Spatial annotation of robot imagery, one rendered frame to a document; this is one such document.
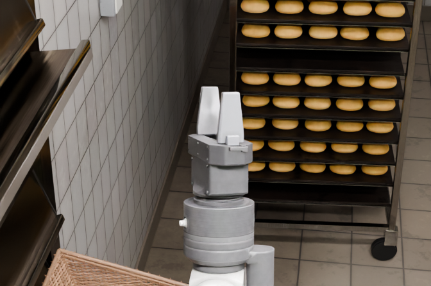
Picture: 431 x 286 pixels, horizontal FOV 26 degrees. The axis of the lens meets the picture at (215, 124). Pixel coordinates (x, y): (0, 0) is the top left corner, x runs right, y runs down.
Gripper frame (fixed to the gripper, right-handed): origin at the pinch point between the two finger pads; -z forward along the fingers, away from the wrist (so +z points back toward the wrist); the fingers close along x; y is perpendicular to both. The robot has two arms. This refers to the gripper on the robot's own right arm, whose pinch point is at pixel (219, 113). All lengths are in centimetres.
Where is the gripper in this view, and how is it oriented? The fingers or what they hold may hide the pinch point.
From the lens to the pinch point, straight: 114.7
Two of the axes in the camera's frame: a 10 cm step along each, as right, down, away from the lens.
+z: -0.1, 9.9, 1.2
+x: 3.1, 1.1, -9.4
